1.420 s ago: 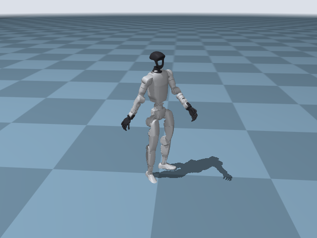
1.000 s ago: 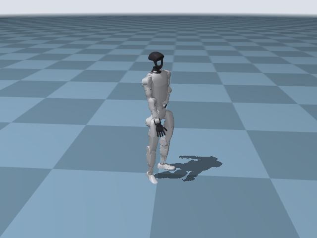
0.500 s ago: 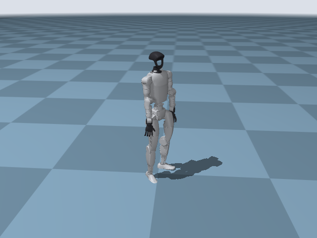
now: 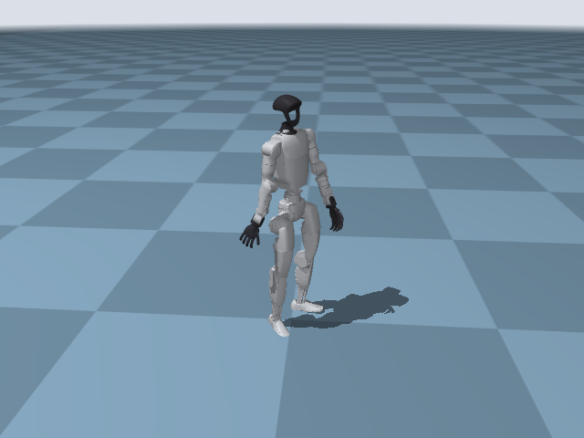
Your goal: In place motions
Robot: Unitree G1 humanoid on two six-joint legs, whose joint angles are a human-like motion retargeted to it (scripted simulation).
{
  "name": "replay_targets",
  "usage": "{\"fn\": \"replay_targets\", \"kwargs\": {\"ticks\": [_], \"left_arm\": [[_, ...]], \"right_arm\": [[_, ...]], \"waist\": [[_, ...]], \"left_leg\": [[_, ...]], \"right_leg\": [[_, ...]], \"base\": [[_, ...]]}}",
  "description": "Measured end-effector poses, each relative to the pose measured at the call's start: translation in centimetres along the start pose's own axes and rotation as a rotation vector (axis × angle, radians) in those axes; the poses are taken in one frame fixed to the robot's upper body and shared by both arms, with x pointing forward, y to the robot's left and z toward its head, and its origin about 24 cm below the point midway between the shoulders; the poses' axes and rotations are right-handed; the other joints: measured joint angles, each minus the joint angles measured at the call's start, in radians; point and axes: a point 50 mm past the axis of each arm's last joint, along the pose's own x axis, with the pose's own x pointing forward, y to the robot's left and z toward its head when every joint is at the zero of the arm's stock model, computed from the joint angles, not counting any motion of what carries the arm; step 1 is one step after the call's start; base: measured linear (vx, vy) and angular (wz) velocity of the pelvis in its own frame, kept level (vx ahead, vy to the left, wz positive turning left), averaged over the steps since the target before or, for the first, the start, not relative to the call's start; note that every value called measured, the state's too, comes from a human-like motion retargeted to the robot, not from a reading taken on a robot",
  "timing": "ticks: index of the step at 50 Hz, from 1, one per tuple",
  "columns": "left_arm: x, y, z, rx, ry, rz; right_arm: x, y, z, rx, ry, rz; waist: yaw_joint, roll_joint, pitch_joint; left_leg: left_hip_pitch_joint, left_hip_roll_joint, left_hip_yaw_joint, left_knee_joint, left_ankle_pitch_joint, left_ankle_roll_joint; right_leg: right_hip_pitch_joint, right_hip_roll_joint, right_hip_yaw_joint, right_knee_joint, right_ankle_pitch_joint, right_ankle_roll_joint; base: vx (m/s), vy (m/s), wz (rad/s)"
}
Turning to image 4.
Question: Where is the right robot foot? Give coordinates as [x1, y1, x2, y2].
[267, 314, 289, 337]

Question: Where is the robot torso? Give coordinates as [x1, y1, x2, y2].
[270, 126, 309, 222]

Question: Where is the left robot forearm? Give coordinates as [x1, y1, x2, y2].
[316, 171, 335, 205]

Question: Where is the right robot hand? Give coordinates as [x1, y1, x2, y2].
[239, 214, 265, 248]

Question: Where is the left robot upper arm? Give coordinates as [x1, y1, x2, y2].
[303, 129, 327, 175]

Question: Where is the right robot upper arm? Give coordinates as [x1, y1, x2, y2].
[261, 139, 282, 193]

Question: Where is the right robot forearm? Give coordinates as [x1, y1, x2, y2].
[253, 182, 272, 224]

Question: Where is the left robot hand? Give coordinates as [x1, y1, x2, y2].
[326, 196, 344, 232]

